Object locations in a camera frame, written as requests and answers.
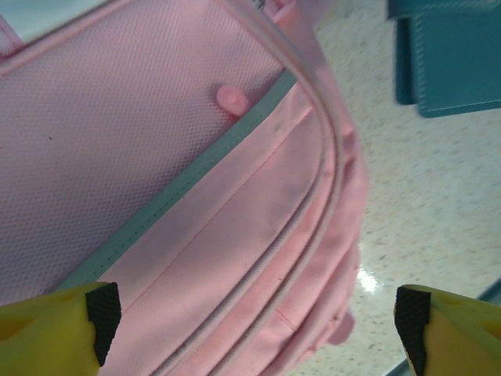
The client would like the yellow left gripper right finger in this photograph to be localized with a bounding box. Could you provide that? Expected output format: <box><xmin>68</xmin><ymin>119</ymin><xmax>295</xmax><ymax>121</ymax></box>
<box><xmin>393</xmin><ymin>284</ymin><xmax>501</xmax><ymax>376</ymax></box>

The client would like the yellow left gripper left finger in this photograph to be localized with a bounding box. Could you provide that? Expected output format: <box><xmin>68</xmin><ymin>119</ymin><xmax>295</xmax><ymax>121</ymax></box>
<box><xmin>0</xmin><ymin>281</ymin><xmax>122</xmax><ymax>376</ymax></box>

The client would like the pink student backpack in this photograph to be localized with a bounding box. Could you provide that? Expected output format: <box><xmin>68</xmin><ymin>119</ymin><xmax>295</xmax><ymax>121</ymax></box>
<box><xmin>0</xmin><ymin>0</ymin><xmax>371</xmax><ymax>376</ymax></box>

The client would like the grey blue pouch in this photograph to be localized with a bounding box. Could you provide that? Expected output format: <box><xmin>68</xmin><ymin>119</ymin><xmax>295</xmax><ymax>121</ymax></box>
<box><xmin>387</xmin><ymin>0</ymin><xmax>501</xmax><ymax>118</ymax></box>

